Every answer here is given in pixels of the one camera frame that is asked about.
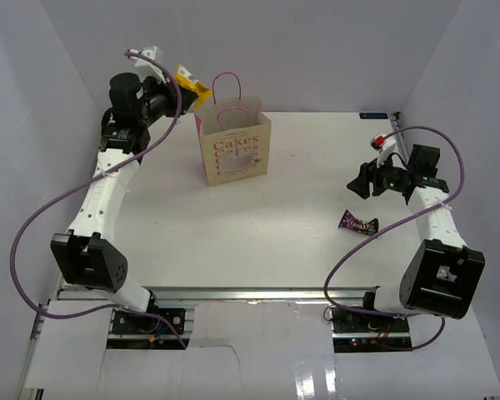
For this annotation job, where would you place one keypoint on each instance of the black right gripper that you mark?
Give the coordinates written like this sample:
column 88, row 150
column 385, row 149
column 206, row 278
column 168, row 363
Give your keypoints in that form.
column 368, row 173

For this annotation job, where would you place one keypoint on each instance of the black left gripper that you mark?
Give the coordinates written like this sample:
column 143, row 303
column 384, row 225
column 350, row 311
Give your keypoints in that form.
column 165, row 88

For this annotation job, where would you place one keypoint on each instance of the yellow snack bar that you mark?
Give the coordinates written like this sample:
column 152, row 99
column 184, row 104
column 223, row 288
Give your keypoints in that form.
column 185, row 79

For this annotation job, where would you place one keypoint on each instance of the purple chocolate pack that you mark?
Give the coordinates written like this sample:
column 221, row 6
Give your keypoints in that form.
column 350, row 222

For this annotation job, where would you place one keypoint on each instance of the paper bag with pink handles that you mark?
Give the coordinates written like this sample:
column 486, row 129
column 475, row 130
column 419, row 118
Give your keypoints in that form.
column 234, row 137

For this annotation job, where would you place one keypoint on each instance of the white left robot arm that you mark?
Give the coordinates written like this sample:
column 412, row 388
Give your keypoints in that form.
column 85, row 253

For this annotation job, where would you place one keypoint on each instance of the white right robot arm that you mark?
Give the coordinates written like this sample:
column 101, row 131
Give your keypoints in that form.
column 444, row 273

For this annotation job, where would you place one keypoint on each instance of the blue label right corner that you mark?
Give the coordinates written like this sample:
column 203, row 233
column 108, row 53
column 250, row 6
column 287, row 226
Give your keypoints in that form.
column 373, row 116

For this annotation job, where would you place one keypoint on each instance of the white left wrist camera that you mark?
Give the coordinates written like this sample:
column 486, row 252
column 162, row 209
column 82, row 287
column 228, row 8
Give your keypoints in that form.
column 143, row 66

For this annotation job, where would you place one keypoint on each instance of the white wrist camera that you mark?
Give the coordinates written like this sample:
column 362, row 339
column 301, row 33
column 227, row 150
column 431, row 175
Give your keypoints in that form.
column 143, row 66
column 385, row 146

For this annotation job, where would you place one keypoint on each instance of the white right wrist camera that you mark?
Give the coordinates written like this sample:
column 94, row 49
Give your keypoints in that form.
column 385, row 146

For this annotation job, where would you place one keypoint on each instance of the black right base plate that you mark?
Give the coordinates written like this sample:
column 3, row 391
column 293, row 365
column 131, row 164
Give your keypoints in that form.
column 361, row 333

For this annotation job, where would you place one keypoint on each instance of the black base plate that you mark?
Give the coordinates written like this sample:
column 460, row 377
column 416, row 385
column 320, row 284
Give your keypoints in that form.
column 132, row 332
column 361, row 333

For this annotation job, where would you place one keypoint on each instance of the aluminium front rail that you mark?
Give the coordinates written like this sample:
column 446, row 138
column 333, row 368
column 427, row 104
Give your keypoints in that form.
column 236, row 294

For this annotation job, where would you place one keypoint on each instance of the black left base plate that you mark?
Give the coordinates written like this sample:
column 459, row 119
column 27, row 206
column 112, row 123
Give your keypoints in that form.
column 132, row 332

